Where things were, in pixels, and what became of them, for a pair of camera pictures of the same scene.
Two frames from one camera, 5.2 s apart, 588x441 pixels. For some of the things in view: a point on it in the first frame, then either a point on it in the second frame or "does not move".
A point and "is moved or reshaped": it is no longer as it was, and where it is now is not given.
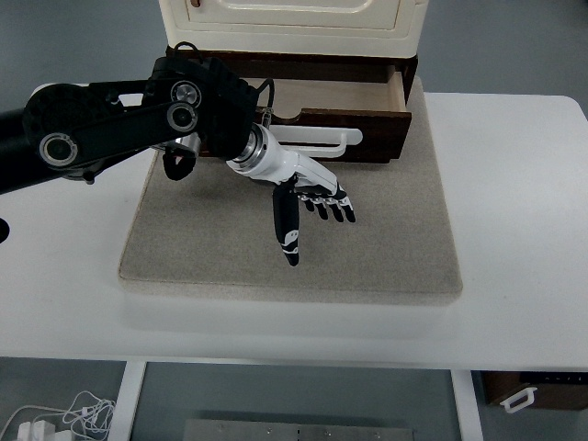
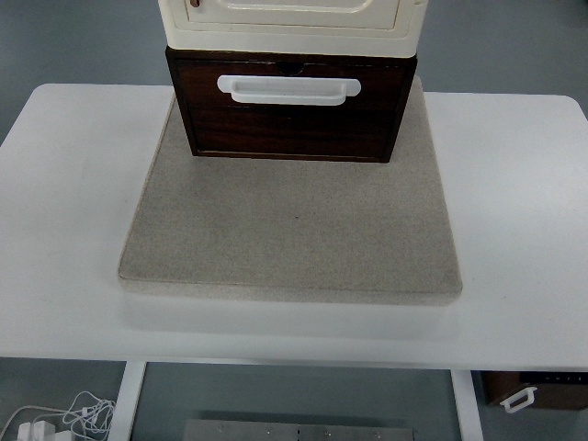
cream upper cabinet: x=388 y=28 does not move
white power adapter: x=39 y=430 does not move
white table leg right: x=467 y=404 does not move
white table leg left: x=121 y=424 does not move
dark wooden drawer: x=377 y=107 is moved or reshaped
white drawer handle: x=287 y=133 to x=288 y=90
